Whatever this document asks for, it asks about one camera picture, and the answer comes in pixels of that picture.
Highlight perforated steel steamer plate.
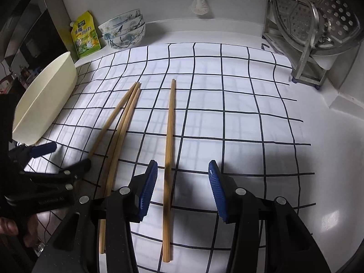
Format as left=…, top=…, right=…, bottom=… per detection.
left=270, top=0, right=363, bottom=56

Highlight yellow seasoning pouch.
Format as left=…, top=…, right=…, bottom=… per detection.
left=71, top=11, right=101, bottom=58

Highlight stacked blue floral bowls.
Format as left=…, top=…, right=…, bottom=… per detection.
left=98, top=9, right=146, bottom=50

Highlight person's left hand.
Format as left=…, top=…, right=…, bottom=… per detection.
left=0, top=215, right=38, bottom=247

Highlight large cream round basin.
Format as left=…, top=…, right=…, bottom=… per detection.
left=12, top=51, right=77, bottom=145

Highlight white black grid cloth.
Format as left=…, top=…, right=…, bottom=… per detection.
left=27, top=43, right=315, bottom=272

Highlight wooden chopstick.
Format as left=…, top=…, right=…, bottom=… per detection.
left=162, top=79, right=176, bottom=263
left=97, top=87, right=143, bottom=255
left=93, top=83, right=142, bottom=200
left=74, top=81, right=140, bottom=194

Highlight stainless steel dish rack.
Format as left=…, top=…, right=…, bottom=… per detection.
left=262, top=0, right=334, bottom=90

